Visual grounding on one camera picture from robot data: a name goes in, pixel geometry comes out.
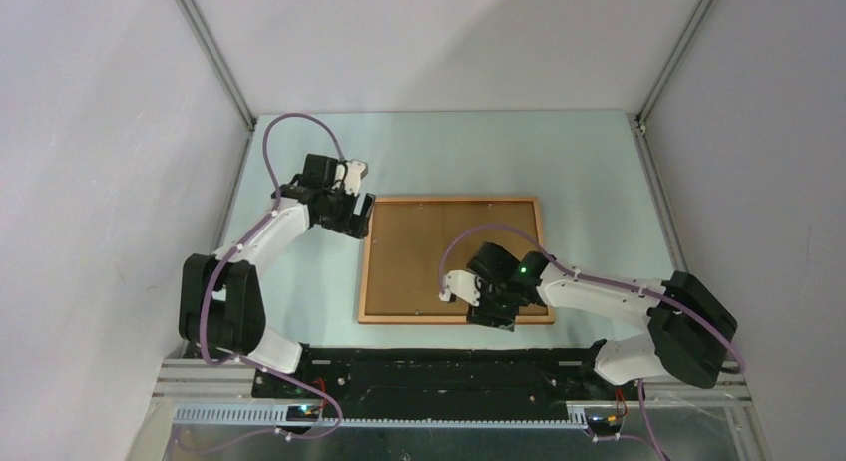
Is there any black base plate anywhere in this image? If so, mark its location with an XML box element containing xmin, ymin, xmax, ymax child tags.
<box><xmin>293</xmin><ymin>347</ymin><xmax>637</xmax><ymax>423</ymax></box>

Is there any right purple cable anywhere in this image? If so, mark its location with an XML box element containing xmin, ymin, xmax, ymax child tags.
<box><xmin>437</xmin><ymin>223</ymin><xmax>748</xmax><ymax>461</ymax></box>

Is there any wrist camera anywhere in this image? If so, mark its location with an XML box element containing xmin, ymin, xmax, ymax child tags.
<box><xmin>335</xmin><ymin>160</ymin><xmax>369</xmax><ymax>196</ymax></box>
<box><xmin>439</xmin><ymin>270</ymin><xmax>482</xmax><ymax>307</ymax></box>

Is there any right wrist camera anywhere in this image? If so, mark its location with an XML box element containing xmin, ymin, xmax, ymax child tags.
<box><xmin>439</xmin><ymin>270</ymin><xmax>482</xmax><ymax>307</ymax></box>

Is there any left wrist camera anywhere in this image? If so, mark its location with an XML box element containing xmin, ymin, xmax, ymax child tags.
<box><xmin>335</xmin><ymin>160</ymin><xmax>369</xmax><ymax>196</ymax></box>

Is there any aluminium corner post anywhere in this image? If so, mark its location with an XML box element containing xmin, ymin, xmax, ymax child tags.
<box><xmin>635</xmin><ymin>0</ymin><xmax>717</xmax><ymax>134</ymax></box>
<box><xmin>165</xmin><ymin>0</ymin><xmax>257</xmax><ymax>133</ymax></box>

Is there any right aluminium corner post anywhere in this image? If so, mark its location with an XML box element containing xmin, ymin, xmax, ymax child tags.
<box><xmin>635</xmin><ymin>0</ymin><xmax>717</xmax><ymax>134</ymax></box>

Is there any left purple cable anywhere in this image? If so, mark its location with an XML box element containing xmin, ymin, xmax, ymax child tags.
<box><xmin>197</xmin><ymin>113</ymin><xmax>347</xmax><ymax>442</ymax></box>

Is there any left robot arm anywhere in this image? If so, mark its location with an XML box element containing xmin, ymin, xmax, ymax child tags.
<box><xmin>178</xmin><ymin>154</ymin><xmax>375</xmax><ymax>398</ymax></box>

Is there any grey slotted cable duct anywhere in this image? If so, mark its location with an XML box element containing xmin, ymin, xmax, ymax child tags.
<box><xmin>173</xmin><ymin>403</ymin><xmax>588</xmax><ymax>429</ymax></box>

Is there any wooden picture frame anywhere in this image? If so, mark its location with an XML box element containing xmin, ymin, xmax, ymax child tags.
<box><xmin>356</xmin><ymin>195</ymin><xmax>557</xmax><ymax>327</ymax></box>

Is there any left aluminium corner post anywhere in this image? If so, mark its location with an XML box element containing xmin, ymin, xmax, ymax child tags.
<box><xmin>165</xmin><ymin>0</ymin><xmax>257</xmax><ymax>133</ymax></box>

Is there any purple cable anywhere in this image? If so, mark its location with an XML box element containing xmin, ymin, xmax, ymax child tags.
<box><xmin>437</xmin><ymin>223</ymin><xmax>748</xmax><ymax>461</ymax></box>
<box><xmin>197</xmin><ymin>113</ymin><xmax>347</xmax><ymax>442</ymax></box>

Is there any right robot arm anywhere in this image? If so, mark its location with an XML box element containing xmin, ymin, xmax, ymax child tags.
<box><xmin>440</xmin><ymin>242</ymin><xmax>738</xmax><ymax>399</ymax></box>

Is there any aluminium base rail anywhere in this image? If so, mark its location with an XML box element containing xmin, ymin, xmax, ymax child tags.
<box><xmin>150</xmin><ymin>358</ymin><xmax>755</xmax><ymax>409</ymax></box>

